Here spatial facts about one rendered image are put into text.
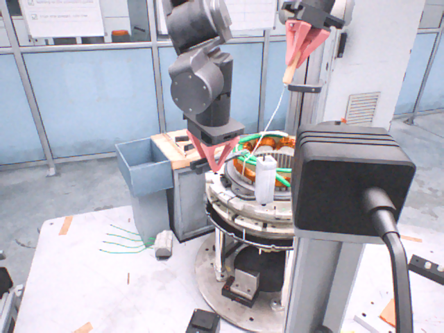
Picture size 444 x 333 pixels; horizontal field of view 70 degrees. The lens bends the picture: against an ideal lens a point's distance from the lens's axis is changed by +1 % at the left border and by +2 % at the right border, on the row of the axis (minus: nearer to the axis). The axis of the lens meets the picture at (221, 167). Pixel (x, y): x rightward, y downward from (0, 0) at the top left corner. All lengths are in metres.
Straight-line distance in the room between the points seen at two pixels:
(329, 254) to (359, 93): 2.98
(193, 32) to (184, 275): 0.64
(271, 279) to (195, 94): 0.61
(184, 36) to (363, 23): 2.55
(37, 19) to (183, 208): 2.15
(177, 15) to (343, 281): 0.40
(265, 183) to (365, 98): 2.65
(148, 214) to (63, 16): 2.08
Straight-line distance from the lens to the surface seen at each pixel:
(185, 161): 0.84
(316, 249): 0.17
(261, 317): 0.81
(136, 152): 0.98
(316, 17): 0.62
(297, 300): 0.20
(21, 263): 2.35
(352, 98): 3.11
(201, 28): 0.48
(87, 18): 2.77
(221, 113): 0.51
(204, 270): 0.89
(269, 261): 0.95
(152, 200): 0.91
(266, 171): 0.58
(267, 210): 0.60
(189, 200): 0.92
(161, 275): 0.92
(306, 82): 1.12
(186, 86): 0.43
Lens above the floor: 1.46
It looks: 30 degrees down
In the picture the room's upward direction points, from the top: straight up
